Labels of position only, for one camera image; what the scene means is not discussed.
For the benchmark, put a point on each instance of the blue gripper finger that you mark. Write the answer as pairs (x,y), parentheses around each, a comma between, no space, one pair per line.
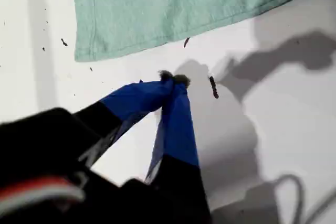
(136,98)
(178,134)

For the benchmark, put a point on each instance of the pale green T-shirt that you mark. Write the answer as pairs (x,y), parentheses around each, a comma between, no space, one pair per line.
(170,6)

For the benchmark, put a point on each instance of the dark debris bit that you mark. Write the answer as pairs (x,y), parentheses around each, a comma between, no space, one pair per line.
(64,42)
(186,42)
(214,89)

